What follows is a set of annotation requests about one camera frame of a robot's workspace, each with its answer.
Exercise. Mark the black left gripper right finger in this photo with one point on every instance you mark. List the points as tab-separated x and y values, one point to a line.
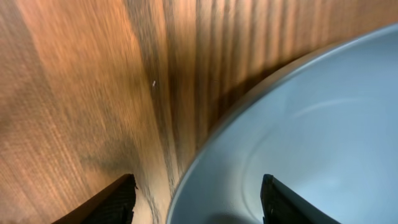
281	205

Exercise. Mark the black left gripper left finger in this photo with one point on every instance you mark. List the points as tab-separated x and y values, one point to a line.
114	204

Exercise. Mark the blue plastic plate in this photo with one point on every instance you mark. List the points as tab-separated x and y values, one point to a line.
325	126

